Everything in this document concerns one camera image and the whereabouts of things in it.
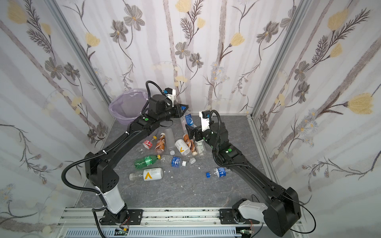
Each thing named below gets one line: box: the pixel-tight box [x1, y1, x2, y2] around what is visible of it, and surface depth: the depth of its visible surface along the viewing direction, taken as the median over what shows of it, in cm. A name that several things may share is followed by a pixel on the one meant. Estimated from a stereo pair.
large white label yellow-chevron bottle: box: [129, 167, 164, 181], surface depth 85 cm
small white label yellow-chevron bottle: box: [175, 138, 191, 156], surface depth 97 cm
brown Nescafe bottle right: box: [183, 133, 198, 157], surface depth 100 cm
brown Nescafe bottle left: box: [154, 132, 166, 155], surface depth 97 cm
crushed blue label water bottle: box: [160, 154, 188, 169], surface depth 91 cm
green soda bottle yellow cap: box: [134, 154, 162, 169], surface depth 91 cm
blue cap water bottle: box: [206, 167, 230, 179], surface depth 87 cm
